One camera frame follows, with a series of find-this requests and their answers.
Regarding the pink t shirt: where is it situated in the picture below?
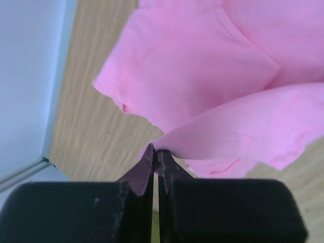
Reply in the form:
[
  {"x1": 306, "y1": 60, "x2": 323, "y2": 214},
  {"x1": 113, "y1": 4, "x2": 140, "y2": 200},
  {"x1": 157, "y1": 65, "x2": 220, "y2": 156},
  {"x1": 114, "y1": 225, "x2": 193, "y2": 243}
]
[{"x1": 93, "y1": 1, "x2": 323, "y2": 178}]

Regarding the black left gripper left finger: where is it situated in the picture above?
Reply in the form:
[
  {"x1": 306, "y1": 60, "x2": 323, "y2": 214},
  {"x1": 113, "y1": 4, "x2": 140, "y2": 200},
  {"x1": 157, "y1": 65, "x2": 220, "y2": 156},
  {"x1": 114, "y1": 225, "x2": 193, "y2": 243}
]
[{"x1": 1, "y1": 144, "x2": 154, "y2": 242}]

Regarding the aluminium frame post left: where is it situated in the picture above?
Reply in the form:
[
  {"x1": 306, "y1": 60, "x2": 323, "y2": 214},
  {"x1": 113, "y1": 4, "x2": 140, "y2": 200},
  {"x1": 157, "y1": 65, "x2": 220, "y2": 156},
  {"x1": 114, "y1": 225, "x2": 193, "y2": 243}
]
[{"x1": 1, "y1": 1, "x2": 77, "y2": 190}]

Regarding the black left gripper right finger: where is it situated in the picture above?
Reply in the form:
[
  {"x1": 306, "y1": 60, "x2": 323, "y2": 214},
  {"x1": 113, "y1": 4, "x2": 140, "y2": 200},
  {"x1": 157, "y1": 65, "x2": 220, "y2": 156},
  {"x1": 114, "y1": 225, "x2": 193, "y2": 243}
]
[{"x1": 157, "y1": 151, "x2": 308, "y2": 242}]

